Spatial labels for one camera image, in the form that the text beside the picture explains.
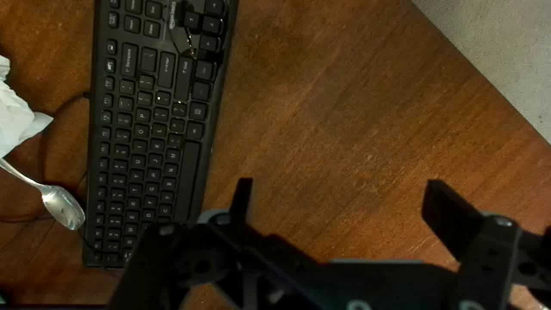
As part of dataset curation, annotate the white crumpled tissue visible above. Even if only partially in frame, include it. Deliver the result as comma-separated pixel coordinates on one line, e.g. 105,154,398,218
0,53,55,159

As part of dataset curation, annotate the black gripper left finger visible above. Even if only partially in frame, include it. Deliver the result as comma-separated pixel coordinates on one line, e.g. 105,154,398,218
108,175,329,310

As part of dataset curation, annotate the black computer keyboard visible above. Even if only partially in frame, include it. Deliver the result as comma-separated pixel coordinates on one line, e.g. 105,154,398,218
81,0,241,268

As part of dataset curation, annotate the metal spoon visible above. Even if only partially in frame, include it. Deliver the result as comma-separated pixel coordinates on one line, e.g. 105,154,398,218
0,156,88,232

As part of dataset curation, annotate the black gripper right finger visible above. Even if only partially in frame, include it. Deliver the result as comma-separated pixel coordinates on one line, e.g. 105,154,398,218
420,177,551,310

